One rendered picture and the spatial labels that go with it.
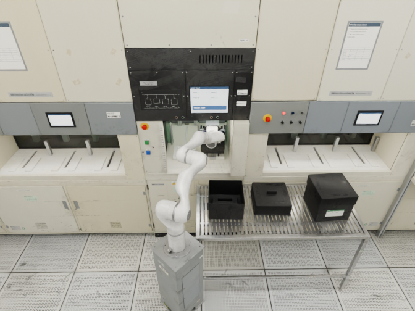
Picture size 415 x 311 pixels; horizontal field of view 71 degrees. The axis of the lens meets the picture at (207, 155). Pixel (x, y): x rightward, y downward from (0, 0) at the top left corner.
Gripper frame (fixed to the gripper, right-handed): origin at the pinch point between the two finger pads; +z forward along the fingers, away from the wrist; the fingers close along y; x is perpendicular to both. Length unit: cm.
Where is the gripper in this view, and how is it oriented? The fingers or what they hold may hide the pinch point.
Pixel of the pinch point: (212, 124)
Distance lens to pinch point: 263.3
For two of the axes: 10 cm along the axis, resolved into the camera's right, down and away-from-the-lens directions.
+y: 10.0, 0.3, -0.3
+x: 0.0, -8.1, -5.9
